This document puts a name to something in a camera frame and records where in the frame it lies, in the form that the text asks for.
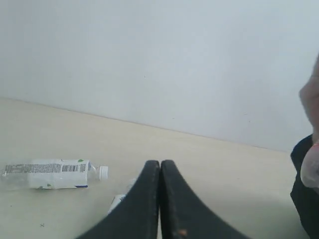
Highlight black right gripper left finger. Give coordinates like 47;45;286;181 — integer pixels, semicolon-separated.
79;160;160;239

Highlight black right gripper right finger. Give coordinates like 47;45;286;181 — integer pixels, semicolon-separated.
159;160;247;239

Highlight clear bottle floral fruit label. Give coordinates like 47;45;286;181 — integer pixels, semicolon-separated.
107;178;137;215

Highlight person's black sleeve forearm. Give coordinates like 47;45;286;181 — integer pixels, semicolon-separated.
290;135;319;239

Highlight clear bottle white barcode label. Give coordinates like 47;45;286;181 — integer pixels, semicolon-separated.
0;158;109;190

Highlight person's bare hand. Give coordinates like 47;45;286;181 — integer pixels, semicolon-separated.
298;52;319;147

